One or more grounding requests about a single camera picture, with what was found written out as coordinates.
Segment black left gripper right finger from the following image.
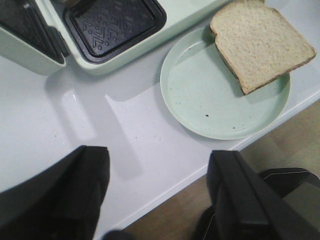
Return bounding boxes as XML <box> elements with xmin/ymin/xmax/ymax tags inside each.
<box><xmin>207</xmin><ymin>150</ymin><xmax>320</xmax><ymax>240</ymax></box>

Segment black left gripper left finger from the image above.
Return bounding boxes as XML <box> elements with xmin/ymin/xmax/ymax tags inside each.
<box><xmin>0</xmin><ymin>145</ymin><xmax>110</xmax><ymax>240</ymax></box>

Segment white bread slice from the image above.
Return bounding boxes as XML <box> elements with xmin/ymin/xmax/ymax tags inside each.
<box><xmin>209</xmin><ymin>0</ymin><xmax>317</xmax><ymax>95</ymax></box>

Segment mint green sandwich maker lid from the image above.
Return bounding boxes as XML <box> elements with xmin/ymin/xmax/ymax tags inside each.
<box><xmin>0</xmin><ymin>0</ymin><xmax>69</xmax><ymax>76</ymax></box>

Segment mint green breakfast maker base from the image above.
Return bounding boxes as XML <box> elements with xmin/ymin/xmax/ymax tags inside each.
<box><xmin>35</xmin><ymin>0</ymin><xmax>226</xmax><ymax>75</ymax></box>

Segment mint green round plate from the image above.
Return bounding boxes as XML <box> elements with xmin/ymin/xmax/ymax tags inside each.
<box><xmin>160</xmin><ymin>27</ymin><xmax>291</xmax><ymax>140</ymax></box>

